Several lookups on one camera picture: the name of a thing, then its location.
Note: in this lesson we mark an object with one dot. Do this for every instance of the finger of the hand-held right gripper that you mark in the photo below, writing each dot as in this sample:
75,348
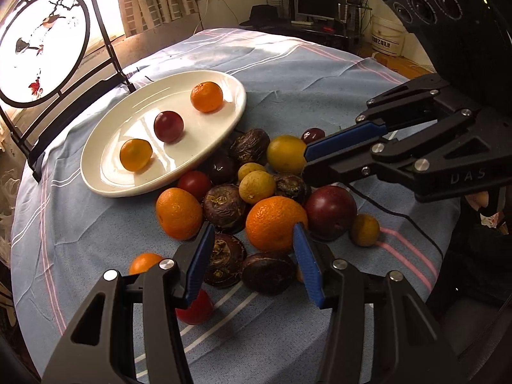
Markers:
344,138
340,168

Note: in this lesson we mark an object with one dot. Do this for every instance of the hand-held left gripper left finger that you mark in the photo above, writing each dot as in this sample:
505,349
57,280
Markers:
200,256

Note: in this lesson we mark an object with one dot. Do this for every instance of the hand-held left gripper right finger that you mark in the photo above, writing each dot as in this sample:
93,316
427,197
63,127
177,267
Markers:
306,264

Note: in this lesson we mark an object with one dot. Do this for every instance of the dark red cherry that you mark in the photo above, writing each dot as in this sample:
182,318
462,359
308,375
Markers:
312,133

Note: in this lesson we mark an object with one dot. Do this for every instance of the large dark red plum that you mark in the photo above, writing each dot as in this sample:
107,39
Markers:
331,212

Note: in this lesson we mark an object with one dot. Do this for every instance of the large orange mandarin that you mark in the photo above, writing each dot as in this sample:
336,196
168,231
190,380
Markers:
276,224

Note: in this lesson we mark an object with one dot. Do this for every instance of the red cherry tomato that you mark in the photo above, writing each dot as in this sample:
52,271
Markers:
194,184
202,310

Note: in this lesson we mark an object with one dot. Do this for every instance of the yellow round citrus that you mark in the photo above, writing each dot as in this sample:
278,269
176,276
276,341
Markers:
286,154

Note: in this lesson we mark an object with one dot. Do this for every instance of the small yellow-brown longan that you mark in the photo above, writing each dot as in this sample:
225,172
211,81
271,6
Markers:
248,169

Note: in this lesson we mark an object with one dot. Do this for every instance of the white oval plate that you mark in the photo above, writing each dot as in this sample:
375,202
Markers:
120,176

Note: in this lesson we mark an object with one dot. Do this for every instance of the person's right hand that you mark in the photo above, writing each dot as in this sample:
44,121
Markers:
479,200

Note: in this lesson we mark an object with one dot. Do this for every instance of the blue striped tablecloth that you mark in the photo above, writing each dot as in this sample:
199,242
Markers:
320,88

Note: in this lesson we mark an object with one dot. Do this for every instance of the white plastic bucket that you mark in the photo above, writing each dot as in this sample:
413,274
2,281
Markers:
386,36

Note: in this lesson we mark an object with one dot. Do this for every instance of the small dark purple plum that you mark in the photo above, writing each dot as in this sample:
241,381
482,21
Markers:
220,168

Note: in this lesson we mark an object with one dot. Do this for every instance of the black media shelf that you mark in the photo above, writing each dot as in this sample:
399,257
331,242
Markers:
340,38

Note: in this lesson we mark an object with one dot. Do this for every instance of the smooth orange citrus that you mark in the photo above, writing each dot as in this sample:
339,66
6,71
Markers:
136,154

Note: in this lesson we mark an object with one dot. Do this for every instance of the computer monitor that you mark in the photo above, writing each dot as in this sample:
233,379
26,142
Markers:
320,2

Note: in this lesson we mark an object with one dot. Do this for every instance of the black hat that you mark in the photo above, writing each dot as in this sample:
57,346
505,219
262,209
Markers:
264,14

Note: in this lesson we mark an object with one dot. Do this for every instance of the black metal chair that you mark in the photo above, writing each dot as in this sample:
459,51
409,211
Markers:
40,40

